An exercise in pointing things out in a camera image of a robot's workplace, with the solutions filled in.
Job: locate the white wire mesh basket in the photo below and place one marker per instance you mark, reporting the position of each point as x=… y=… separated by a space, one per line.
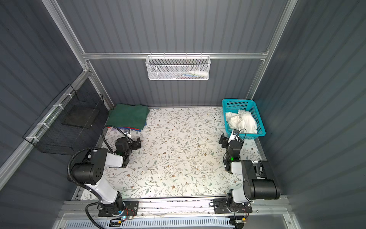
x=176 y=69

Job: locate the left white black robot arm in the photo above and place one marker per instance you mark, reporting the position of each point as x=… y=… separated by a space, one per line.
x=86 y=169

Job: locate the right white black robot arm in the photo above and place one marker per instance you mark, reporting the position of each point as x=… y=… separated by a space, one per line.
x=259 y=181

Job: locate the teal plastic basket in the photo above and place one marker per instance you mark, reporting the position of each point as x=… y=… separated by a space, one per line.
x=233 y=105

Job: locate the white slotted cable duct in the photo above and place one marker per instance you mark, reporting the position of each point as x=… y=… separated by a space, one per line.
x=167 y=223

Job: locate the floral table cloth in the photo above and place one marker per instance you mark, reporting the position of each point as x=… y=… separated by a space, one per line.
x=180 y=156

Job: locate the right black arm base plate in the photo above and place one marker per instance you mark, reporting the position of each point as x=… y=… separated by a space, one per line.
x=225 y=206

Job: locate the black wire mesh basket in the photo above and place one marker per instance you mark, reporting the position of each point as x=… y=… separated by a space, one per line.
x=73 y=122

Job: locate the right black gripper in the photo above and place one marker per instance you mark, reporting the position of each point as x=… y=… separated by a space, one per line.
x=228 y=140

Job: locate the white t shirt with print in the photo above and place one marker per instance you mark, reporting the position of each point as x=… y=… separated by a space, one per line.
x=242 y=120

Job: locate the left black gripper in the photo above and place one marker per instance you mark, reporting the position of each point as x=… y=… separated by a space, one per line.
x=135 y=143

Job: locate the folded green t shirt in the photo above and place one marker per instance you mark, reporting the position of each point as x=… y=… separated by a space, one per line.
x=127 y=114

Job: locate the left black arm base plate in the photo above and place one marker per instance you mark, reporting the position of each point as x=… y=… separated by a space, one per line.
x=125 y=209

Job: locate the white bottle in basket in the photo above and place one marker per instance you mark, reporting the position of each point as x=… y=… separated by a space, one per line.
x=199 y=73

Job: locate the folded blue t shirt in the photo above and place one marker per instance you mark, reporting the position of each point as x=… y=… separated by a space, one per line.
x=135 y=127

